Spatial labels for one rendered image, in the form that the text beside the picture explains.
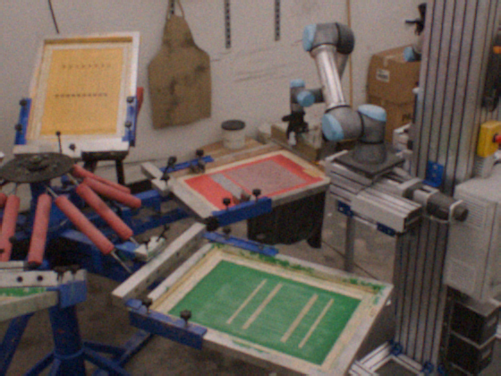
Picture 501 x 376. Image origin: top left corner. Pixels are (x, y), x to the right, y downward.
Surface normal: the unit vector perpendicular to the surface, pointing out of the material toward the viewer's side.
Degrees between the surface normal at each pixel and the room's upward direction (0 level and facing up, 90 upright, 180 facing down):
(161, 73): 88
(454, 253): 90
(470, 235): 90
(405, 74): 90
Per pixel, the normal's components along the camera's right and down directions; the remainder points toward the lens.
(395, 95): -0.80, 0.27
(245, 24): 0.53, 0.37
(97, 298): -0.02, -0.90
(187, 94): 0.01, 0.44
